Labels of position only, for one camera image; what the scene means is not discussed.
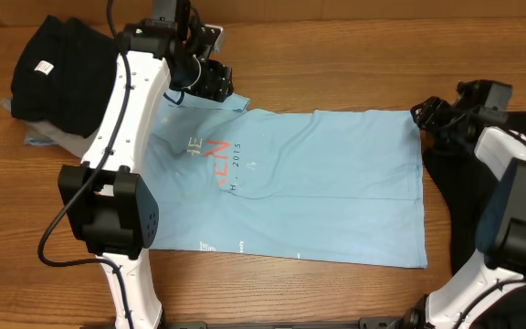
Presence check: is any light blue printed t-shirt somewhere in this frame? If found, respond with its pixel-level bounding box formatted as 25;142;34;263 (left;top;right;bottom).
145;91;427;268

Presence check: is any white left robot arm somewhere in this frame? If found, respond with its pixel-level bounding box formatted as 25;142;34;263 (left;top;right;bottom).
58;20;233;328

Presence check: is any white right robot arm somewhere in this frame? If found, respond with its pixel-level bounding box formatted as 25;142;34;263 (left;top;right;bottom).
393;96;526;328

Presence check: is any black cloth pile right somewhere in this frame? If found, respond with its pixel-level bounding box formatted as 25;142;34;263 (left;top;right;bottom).
422;111;526;273

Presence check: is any folded black garment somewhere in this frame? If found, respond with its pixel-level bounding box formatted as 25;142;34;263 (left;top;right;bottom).
11;16;118;138

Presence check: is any folded grey garment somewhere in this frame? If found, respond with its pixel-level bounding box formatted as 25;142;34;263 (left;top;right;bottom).
24;121;97;158

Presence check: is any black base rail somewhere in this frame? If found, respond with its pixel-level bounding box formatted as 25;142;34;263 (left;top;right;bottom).
165;316;417;329

